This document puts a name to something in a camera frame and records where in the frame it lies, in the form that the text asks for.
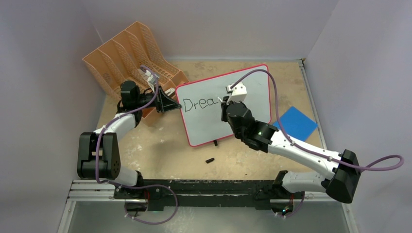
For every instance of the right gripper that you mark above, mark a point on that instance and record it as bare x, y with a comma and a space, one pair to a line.
226, 102

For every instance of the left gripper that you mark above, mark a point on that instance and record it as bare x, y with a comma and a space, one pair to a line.
164, 105

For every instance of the pink-framed whiteboard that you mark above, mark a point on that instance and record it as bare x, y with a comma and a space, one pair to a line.
200, 106

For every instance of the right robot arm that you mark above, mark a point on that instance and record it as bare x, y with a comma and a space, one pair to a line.
332, 173

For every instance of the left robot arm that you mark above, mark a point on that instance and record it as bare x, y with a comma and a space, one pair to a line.
99, 153

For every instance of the white stapler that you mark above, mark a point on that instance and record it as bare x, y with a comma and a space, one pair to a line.
170, 91

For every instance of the peach plastic file organizer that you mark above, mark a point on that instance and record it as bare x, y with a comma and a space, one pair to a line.
119, 59

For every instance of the blue notebook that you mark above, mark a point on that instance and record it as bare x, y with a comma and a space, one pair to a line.
297, 124

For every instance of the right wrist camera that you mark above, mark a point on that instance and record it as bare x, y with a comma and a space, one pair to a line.
237, 93

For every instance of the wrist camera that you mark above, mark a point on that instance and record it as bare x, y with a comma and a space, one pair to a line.
237, 93
151, 80

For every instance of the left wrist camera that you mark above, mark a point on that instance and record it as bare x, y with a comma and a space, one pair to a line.
151, 80

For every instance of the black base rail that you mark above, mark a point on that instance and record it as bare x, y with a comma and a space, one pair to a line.
258, 194

